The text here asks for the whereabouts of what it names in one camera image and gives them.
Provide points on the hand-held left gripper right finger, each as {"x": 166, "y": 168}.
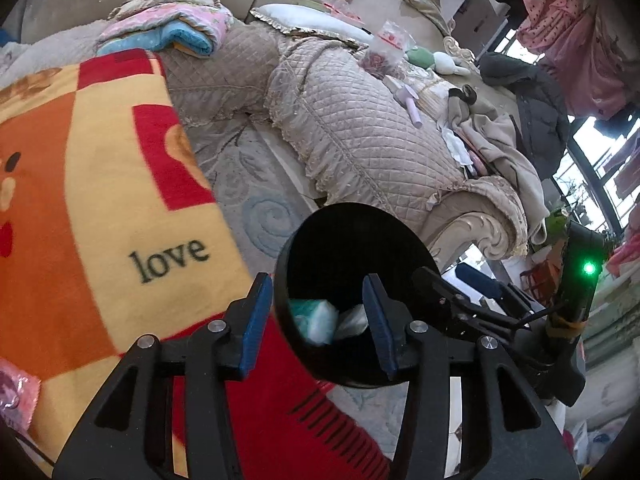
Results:
{"x": 380, "y": 325}

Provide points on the clear plastic bag red contents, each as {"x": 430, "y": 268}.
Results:
{"x": 385, "y": 47}

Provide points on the orange red printed blanket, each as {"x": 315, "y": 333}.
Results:
{"x": 100, "y": 185}

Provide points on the white ruffled pillow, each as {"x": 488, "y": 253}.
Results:
{"x": 305, "y": 20}

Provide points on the lilac plastic brush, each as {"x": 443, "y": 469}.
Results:
{"x": 412, "y": 105}

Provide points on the white plush toy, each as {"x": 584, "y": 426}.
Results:
{"x": 450, "y": 62}

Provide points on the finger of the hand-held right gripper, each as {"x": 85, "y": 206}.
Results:
{"x": 477, "y": 280}
{"x": 445, "y": 295}

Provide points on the beige quilted sofa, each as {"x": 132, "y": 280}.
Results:
{"x": 350, "y": 125}

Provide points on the pink dotted hanging garment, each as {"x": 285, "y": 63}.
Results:
{"x": 575, "y": 40}

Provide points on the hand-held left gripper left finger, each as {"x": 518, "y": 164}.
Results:
{"x": 252, "y": 325}

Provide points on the folded pink blanket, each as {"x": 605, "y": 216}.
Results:
{"x": 200, "y": 17}

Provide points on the black round trash bin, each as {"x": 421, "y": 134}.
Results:
{"x": 350, "y": 245}

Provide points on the green plush toy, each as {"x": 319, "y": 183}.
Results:
{"x": 419, "y": 56}

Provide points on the folded blue blanket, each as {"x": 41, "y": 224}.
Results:
{"x": 185, "y": 37}

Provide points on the white crumpled wrapper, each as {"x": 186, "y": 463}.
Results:
{"x": 352, "y": 322}

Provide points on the dark padded jacket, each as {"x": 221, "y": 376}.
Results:
{"x": 540, "y": 105}

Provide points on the crumpled beige clothing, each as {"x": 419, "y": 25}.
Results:
{"x": 500, "y": 150}

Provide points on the teal white soft packet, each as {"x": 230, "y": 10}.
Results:
{"x": 315, "y": 322}

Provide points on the red plastic stool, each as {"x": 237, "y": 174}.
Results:
{"x": 540, "y": 280}

